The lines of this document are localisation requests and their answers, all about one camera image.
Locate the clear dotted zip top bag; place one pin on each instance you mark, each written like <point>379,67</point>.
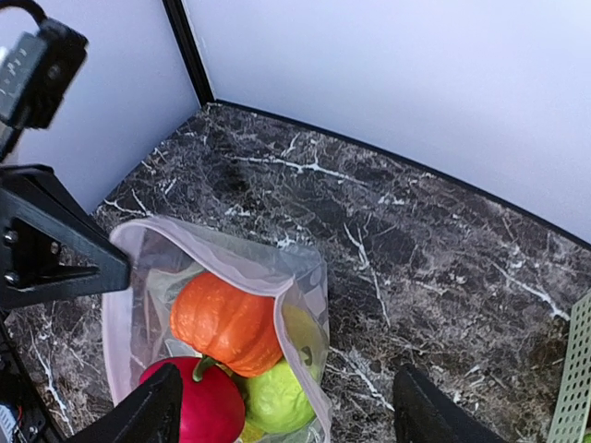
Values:
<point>165,255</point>

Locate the orange pumpkin toy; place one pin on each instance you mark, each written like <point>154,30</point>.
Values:
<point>231,326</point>

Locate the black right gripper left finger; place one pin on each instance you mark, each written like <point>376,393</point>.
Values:
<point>151,413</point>

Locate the green wrinkled fruit toy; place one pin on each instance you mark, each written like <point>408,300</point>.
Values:
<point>275,401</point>

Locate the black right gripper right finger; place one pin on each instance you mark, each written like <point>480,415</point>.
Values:
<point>423,413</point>

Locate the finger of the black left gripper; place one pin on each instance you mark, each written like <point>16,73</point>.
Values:
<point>46,233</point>

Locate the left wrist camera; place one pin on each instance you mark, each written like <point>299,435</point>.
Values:
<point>36,73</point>

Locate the black corner frame post left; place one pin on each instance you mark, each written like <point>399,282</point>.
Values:
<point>187,44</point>

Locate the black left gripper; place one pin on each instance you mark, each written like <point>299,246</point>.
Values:
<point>24,414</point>

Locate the green perforated plastic basket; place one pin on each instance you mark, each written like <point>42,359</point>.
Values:
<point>571,419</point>

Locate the napa cabbage toy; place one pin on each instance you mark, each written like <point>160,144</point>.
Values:
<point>308,341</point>

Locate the red tomato toy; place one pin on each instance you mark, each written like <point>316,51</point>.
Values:
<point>212,407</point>

